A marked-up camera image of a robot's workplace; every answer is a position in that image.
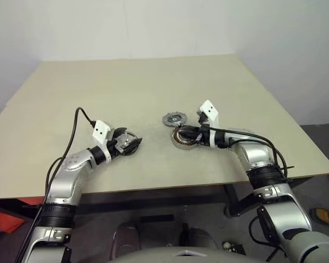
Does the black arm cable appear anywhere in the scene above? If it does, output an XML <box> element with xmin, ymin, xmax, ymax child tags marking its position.
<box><xmin>16</xmin><ymin>107</ymin><xmax>98</xmax><ymax>263</ymax></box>
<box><xmin>205</xmin><ymin>126</ymin><xmax>296</xmax><ymax>262</ymax></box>

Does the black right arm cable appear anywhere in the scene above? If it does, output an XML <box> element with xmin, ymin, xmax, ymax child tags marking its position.
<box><xmin>205</xmin><ymin>126</ymin><xmax>296</xmax><ymax>262</ymax></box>

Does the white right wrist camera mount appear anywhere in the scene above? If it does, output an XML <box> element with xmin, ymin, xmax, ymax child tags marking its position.
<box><xmin>196</xmin><ymin>100</ymin><xmax>220</xmax><ymax>148</ymax></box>

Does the small white black device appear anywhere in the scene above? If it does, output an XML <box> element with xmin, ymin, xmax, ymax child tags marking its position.
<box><xmin>222</xmin><ymin>240</ymin><xmax>243</xmax><ymax>254</ymax></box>

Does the black table frame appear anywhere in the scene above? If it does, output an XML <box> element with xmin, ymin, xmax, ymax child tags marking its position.
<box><xmin>0</xmin><ymin>178</ymin><xmax>299</xmax><ymax>219</ymax></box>

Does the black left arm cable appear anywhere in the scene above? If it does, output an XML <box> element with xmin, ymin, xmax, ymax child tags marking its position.
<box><xmin>16</xmin><ymin>107</ymin><xmax>98</xmax><ymax>263</ymax></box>

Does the brown patterned shoe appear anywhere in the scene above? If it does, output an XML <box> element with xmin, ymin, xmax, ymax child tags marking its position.
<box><xmin>310</xmin><ymin>207</ymin><xmax>329</xmax><ymax>227</ymax></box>

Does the orange object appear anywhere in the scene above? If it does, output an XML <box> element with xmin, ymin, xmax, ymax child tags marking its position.
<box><xmin>0</xmin><ymin>196</ymin><xmax>44</xmax><ymax>234</ymax></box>

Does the dark rounded shape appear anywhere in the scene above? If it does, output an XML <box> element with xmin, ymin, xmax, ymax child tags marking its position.
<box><xmin>180</xmin><ymin>226</ymin><xmax>219</xmax><ymax>251</ymax></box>
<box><xmin>111</xmin><ymin>221</ymin><xmax>142</xmax><ymax>259</ymax></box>

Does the silver spoked rotor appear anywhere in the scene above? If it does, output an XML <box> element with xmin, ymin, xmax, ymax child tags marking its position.
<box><xmin>115</xmin><ymin>130</ymin><xmax>140</xmax><ymax>157</ymax></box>

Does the grey round motor lid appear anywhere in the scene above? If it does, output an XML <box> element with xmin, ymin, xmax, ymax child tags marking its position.
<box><xmin>162</xmin><ymin>112</ymin><xmax>188</xmax><ymax>127</ymax></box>

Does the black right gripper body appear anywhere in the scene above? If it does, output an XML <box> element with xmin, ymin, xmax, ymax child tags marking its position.
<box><xmin>194</xmin><ymin>112</ymin><xmax>212</xmax><ymax>146</ymax></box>

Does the motor housing with copper windings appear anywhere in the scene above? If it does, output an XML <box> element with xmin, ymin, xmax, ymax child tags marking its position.
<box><xmin>169</xmin><ymin>124</ymin><xmax>202</xmax><ymax>151</ymax></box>

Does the grey robot torso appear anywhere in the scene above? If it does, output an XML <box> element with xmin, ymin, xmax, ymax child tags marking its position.
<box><xmin>114</xmin><ymin>244</ymin><xmax>219</xmax><ymax>263</ymax></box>

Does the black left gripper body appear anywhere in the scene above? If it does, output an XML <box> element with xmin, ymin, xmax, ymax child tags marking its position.
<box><xmin>106</xmin><ymin>128</ymin><xmax>127</xmax><ymax>160</ymax></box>

